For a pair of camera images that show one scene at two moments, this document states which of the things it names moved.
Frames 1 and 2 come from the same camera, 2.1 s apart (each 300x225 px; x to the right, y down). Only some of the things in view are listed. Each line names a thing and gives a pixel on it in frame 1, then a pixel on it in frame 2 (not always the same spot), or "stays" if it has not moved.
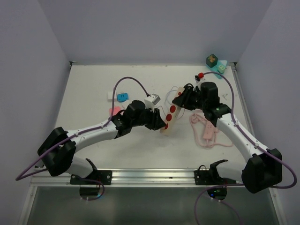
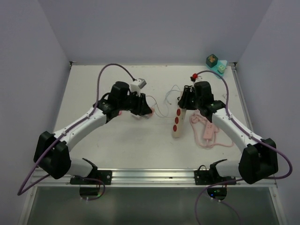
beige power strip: (173, 110) to (179, 122)
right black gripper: (183, 100) stays
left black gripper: (156, 122) to (144, 108)
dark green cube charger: (212, 61) stays
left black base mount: (104, 176) stays
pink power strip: (205, 130) stays
